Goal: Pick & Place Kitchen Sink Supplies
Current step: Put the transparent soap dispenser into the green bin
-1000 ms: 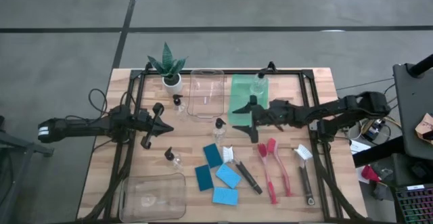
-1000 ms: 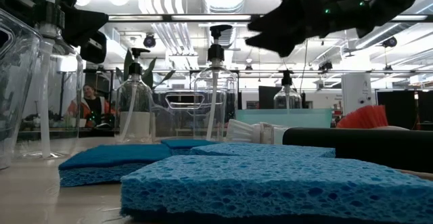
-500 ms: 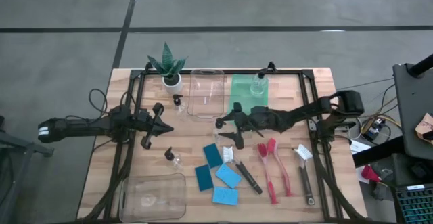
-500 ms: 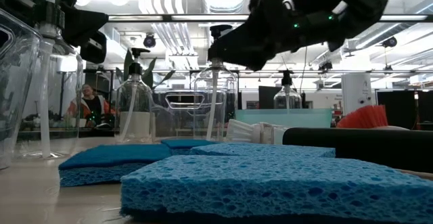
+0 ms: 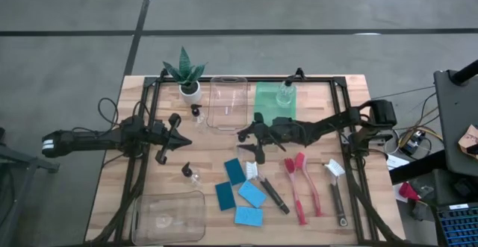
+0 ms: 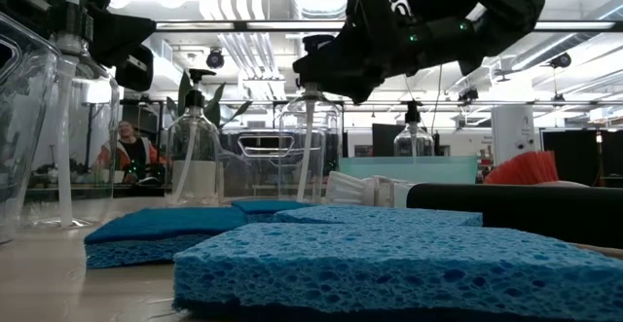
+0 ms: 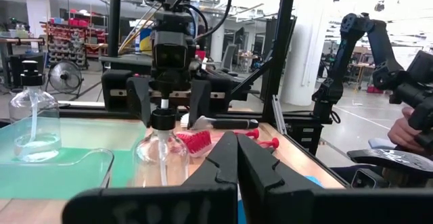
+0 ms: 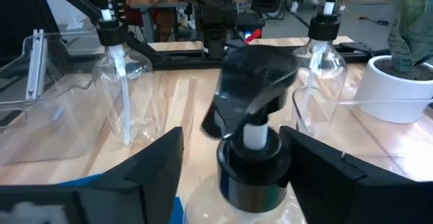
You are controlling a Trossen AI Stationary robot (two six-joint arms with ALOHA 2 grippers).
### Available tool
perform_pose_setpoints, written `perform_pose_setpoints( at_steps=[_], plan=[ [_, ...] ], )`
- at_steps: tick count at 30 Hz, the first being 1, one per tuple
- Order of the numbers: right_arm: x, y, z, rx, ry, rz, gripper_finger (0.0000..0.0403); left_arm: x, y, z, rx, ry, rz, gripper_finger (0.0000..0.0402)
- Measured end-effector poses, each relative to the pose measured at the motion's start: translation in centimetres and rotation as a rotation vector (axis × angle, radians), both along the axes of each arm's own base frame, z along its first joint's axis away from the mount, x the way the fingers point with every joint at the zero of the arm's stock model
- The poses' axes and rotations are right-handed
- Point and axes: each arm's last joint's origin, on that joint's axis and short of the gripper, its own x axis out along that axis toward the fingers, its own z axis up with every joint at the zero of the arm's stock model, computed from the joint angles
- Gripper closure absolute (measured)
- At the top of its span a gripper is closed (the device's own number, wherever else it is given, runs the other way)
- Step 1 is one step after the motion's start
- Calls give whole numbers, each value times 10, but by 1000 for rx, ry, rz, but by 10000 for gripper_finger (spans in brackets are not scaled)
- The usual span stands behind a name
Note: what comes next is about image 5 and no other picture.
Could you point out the dark grey side desk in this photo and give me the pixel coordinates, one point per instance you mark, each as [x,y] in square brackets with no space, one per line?
[455,109]

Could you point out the white paper sheet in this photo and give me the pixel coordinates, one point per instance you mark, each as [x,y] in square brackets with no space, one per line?
[396,162]

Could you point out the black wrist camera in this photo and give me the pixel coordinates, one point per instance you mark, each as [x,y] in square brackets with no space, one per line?
[158,127]
[282,122]

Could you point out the grey metal stand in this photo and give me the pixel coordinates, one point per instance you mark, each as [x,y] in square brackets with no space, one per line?
[22,161]

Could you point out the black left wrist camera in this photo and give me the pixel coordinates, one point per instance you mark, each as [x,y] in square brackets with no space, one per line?
[158,127]

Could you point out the black desk leg beam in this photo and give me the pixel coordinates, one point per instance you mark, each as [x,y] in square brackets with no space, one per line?
[418,166]

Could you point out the brown cardboard piece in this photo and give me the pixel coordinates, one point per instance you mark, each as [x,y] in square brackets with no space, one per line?
[470,137]

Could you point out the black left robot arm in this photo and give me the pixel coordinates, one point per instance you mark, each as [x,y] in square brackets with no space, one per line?
[86,140]

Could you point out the snake plant in white pot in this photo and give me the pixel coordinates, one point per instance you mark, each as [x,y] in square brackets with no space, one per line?
[190,94]

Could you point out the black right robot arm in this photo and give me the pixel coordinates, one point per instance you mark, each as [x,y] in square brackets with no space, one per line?
[328,124]

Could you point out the red bristle dish brush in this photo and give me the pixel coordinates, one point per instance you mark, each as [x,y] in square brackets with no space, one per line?
[296,198]
[311,193]

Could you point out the blue kitchen sponge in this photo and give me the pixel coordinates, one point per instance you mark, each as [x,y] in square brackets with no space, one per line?
[235,171]
[252,194]
[225,196]
[249,216]

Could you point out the black diagonal frame strut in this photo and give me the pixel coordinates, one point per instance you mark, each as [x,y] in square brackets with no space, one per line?
[119,217]
[373,217]

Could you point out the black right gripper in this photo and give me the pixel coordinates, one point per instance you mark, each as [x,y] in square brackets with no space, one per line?
[261,139]

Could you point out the black electronics box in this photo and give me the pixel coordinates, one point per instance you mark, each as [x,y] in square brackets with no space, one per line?
[412,144]

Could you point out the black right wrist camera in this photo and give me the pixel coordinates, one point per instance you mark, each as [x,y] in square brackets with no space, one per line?
[282,122]

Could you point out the black aluminium table frame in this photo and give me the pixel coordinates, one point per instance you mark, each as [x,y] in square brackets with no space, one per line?
[317,79]

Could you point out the black desk pole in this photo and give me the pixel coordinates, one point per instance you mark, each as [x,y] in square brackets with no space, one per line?
[465,74]

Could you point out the blue storage crate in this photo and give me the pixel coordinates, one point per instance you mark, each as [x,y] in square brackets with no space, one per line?
[459,228]

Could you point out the green translucent tray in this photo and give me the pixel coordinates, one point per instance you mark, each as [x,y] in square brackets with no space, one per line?
[267,101]

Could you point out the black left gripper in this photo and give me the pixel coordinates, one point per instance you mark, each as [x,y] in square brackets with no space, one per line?
[168,139]

